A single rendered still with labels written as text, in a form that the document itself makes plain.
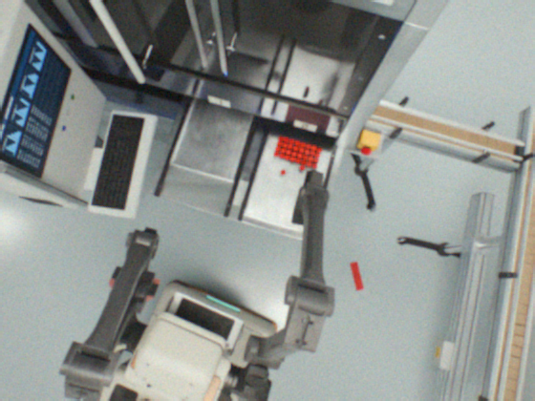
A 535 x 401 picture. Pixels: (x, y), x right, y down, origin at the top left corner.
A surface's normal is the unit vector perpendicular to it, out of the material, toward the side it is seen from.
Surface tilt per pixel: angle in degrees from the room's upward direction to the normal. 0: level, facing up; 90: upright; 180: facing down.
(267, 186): 0
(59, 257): 0
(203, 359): 42
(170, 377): 48
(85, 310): 0
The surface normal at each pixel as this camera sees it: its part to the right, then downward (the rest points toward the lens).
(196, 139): 0.04, -0.25
